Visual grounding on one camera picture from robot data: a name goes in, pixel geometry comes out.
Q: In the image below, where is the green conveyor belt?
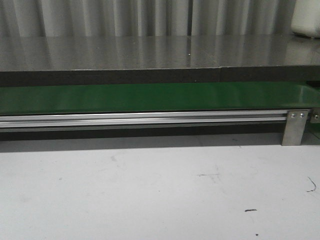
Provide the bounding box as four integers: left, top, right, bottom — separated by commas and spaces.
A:
0, 82, 320, 116

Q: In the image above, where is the dark stone counter slab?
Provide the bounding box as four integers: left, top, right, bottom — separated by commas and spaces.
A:
0, 34, 320, 87

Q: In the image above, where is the right dark roller end plate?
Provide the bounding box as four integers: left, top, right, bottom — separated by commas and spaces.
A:
310, 107, 320, 124

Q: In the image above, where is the grey curtain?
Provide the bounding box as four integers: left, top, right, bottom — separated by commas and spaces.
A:
0, 0, 295, 37

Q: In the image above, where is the white appliance on counter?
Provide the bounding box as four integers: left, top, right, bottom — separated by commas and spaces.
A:
290, 0, 320, 38

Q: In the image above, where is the aluminium conveyor side rail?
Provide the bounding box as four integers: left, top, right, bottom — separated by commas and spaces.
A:
0, 109, 313, 129

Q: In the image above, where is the right steel support bracket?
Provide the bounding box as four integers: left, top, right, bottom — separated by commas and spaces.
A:
281, 110, 309, 146

